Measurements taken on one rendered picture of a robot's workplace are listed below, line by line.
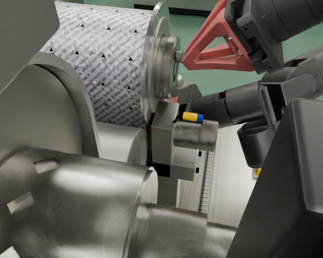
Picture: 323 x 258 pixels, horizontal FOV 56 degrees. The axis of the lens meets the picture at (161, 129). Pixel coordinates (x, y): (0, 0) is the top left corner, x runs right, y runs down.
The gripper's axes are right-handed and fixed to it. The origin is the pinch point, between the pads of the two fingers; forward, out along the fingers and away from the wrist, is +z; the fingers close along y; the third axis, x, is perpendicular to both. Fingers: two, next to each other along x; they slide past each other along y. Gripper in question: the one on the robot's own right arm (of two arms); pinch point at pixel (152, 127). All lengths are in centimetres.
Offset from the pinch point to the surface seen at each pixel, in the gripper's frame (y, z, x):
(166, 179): -11.4, -4.8, -1.3
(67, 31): -9.4, -5.3, 23.1
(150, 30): -9.6, -13.9, 19.7
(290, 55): 211, -12, -129
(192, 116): -12.4, -14.5, 10.1
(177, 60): -7.4, -13.9, 14.5
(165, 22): -3.7, -13.2, 17.8
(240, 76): 171, 25, -109
